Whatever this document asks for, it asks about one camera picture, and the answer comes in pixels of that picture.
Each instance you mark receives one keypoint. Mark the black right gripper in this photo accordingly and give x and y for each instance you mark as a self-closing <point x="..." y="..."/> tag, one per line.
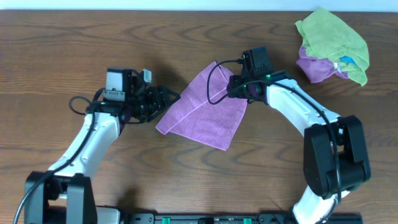
<point x="233" y="88"/>

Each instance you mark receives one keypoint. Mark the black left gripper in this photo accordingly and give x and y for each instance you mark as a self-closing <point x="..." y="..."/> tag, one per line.
<point x="152" y="101"/>

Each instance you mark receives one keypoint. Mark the purple microfibre cloth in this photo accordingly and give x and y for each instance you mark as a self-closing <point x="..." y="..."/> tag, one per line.
<point x="193" y="117"/>

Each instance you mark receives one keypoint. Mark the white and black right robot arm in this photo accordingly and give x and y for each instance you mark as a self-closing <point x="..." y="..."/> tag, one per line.
<point x="335" y="157"/>

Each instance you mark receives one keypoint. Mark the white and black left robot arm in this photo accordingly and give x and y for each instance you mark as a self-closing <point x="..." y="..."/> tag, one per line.
<point x="64" y="193"/>

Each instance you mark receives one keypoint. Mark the green microfibre cloth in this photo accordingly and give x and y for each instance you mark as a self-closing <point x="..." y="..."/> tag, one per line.
<point x="324" y="35"/>

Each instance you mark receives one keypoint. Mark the blue cloth in pile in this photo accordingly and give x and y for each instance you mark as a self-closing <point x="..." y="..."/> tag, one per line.
<point x="347" y="59"/>

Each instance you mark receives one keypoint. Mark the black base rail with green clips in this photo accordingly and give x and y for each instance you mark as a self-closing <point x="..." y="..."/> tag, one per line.
<point x="229" y="218"/>

